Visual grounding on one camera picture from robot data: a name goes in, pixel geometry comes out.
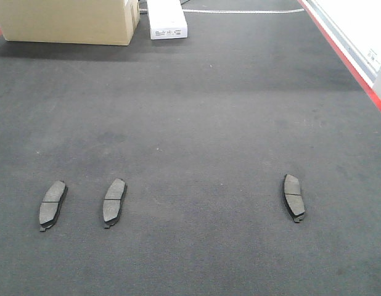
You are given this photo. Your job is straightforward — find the dark brake pad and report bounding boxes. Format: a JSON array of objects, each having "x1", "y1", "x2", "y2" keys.
[
  {"x1": 102, "y1": 178, "x2": 128, "y2": 229},
  {"x1": 39, "y1": 180, "x2": 68, "y2": 232},
  {"x1": 282, "y1": 174, "x2": 305, "y2": 223}
]

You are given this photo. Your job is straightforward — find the long white box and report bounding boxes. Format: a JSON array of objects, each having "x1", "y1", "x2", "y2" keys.
[{"x1": 147, "y1": 0, "x2": 188, "y2": 40}]

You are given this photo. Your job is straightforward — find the large cardboard box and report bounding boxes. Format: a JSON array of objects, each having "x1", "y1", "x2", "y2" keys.
[{"x1": 0, "y1": 0, "x2": 140, "y2": 46}]

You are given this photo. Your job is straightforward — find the red conveyor frame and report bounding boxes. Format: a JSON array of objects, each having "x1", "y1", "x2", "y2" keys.
[{"x1": 298, "y1": 1, "x2": 381, "y2": 113}]

